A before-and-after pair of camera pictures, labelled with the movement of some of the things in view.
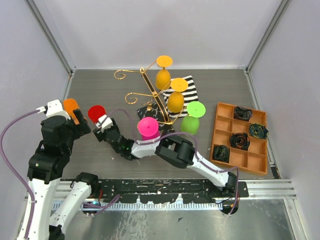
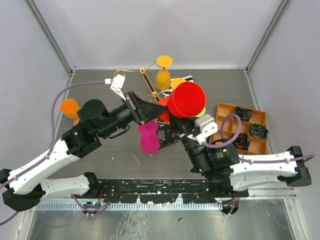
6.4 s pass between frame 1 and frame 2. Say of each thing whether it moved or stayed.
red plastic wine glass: moved
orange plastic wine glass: stayed
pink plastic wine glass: stayed
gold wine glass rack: stayed
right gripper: moved
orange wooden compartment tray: stayed
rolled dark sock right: stayed
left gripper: moved
